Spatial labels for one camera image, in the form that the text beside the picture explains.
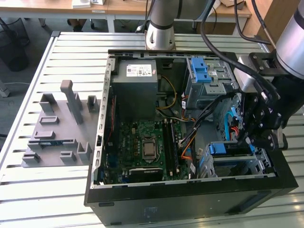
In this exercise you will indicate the grey stand foot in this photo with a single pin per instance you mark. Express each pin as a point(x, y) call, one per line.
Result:
point(4, 91)

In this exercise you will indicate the brown cardboard piece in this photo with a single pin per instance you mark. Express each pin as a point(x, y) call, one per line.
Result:
point(228, 3)

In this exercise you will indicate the white box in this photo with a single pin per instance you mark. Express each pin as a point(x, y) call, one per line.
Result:
point(82, 3)

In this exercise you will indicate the green motherboard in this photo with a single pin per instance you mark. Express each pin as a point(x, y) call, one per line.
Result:
point(133, 133)

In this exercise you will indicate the silver optical drive cage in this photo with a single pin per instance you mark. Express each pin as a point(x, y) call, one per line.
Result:
point(213, 89)

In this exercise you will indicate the blue drive latch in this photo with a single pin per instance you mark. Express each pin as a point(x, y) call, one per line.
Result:
point(199, 71)

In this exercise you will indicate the grey parts rack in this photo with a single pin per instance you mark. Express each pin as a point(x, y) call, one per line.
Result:
point(61, 133)

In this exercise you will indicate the wooden cabinet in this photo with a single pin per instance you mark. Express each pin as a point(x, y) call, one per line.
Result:
point(279, 14)

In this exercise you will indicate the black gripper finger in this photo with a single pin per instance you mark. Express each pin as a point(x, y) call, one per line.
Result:
point(269, 114)
point(249, 114)

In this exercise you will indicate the black PC case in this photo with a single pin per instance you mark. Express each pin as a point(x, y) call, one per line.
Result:
point(166, 206)

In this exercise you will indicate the grey power supply unit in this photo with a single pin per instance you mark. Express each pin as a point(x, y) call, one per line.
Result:
point(133, 99)

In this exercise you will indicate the black graphics card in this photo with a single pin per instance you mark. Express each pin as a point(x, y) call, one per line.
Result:
point(145, 175)

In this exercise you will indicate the wooden desk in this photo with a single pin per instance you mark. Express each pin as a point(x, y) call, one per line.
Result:
point(107, 7)

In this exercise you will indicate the silver CPU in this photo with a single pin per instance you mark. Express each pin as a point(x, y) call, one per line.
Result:
point(149, 150)

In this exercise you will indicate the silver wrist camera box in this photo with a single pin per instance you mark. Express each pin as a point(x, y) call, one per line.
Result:
point(245, 78)

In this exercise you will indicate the RAM stick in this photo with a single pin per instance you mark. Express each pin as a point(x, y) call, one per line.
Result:
point(51, 143)
point(175, 147)

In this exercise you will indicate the black RAM slot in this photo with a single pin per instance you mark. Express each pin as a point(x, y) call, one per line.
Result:
point(166, 147)

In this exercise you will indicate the black case fan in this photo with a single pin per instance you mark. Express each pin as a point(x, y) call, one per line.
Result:
point(108, 123)

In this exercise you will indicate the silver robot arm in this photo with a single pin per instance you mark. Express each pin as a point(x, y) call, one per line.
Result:
point(159, 35)

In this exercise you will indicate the CPU socket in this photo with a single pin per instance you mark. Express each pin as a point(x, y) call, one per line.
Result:
point(150, 138)

